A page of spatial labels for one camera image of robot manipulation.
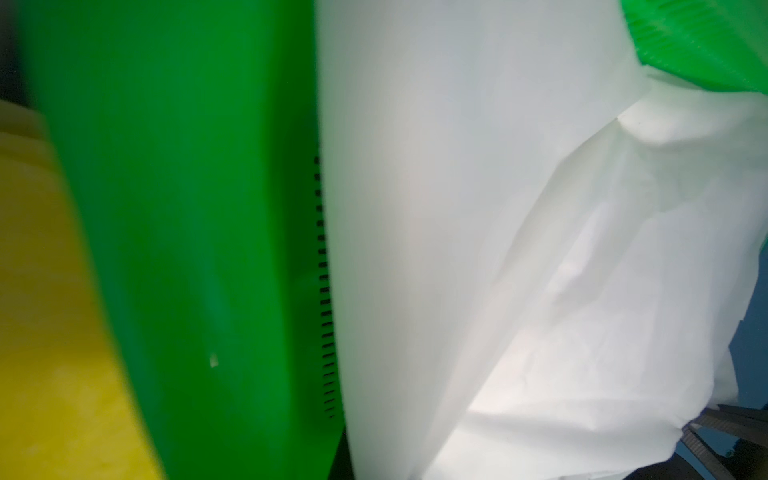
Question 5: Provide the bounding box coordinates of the white raincoat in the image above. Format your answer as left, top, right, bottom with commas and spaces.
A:
315, 1, 767, 479

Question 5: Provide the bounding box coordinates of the green plastic basket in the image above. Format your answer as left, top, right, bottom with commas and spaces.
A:
16, 1, 767, 479

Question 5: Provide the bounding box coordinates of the yellow raincoat front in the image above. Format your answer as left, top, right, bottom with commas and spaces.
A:
1, 102, 162, 479

